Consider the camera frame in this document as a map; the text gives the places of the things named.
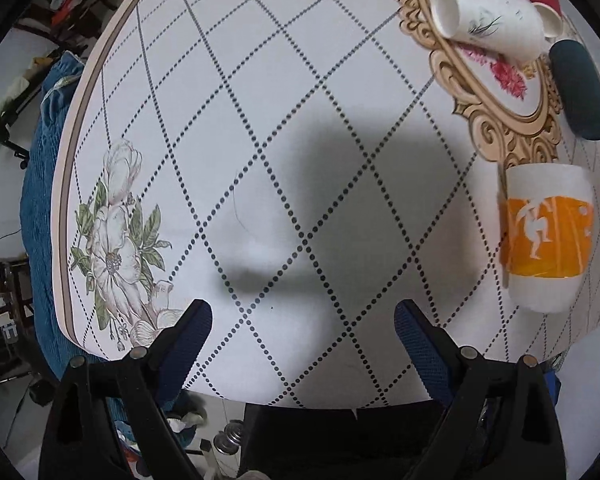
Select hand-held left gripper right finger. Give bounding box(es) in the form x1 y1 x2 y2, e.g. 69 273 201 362
394 299 569 480

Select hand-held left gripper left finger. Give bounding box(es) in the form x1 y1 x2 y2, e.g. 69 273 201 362
39 299 214 480

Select white cup with orange band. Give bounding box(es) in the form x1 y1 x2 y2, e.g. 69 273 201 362
497 162 595 314

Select white paper cup with plant print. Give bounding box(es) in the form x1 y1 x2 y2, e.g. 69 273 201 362
429 0 547 64

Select dark wooden stool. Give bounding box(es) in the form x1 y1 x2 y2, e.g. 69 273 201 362
0 257 37 402

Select dark teal glasses case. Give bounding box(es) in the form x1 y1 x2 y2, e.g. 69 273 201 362
549 39 600 141

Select dark wooden chair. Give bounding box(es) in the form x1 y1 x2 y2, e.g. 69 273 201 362
13 0 117 56

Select blue corduroy cloth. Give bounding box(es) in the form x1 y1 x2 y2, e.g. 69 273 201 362
22 52 117 387

